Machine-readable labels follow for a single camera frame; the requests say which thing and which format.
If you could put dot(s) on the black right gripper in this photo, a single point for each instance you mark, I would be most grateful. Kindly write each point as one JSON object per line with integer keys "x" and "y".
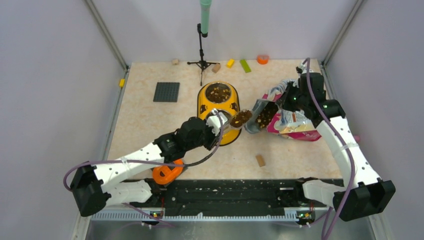
{"x": 286, "y": 103}

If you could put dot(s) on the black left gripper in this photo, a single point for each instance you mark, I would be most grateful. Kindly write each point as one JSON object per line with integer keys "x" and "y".
{"x": 214, "y": 137}

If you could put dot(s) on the pink blue pet food bag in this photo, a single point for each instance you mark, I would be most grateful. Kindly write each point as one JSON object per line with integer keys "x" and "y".
{"x": 268, "y": 117}

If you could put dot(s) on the clear plastic scoop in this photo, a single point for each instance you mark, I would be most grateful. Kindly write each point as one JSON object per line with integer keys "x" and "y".
{"x": 238, "y": 120}

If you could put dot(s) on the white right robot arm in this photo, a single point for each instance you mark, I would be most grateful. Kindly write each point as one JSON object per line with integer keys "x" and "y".
{"x": 364, "y": 192}

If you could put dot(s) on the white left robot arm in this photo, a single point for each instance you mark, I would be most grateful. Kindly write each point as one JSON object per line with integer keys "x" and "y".
{"x": 99, "y": 184}

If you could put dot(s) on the yellow double pet bowl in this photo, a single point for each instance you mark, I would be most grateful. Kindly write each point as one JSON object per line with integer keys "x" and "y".
{"x": 217, "y": 95}

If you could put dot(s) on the orange tape roll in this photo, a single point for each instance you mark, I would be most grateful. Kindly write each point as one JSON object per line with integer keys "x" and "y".
{"x": 262, "y": 59}

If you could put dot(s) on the wooden block near bag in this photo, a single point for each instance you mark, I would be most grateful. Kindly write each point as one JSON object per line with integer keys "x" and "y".
{"x": 260, "y": 160}

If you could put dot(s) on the dark grey lego baseplate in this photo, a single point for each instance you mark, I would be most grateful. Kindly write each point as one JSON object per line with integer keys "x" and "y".
{"x": 166, "y": 92}

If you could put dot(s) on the green lego brick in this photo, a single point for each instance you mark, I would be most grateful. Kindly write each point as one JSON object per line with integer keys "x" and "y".
{"x": 245, "y": 66}

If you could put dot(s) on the wooden block near tripod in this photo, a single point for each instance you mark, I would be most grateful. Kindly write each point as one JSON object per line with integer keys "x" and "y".
{"x": 216, "y": 68}

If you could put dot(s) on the green pink object at edge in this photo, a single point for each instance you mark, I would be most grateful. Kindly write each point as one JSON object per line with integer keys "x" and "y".
{"x": 357, "y": 138}

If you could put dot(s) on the black tripod stand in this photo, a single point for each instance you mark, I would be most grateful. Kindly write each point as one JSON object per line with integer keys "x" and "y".
{"x": 202, "y": 63}

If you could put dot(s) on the yellow toy block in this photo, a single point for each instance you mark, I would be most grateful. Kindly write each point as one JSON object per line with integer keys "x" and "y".
{"x": 230, "y": 63}

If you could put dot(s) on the small wooden cube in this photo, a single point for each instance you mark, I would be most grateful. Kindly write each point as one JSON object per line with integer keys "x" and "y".
{"x": 175, "y": 62}

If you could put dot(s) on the green microphone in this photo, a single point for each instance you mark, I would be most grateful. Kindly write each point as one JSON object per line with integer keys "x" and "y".
{"x": 205, "y": 6}

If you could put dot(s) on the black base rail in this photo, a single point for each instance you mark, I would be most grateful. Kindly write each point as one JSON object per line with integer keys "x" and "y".
{"x": 226, "y": 198}

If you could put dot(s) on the yellow block on frame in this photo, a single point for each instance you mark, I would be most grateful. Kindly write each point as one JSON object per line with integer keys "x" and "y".
{"x": 122, "y": 83}

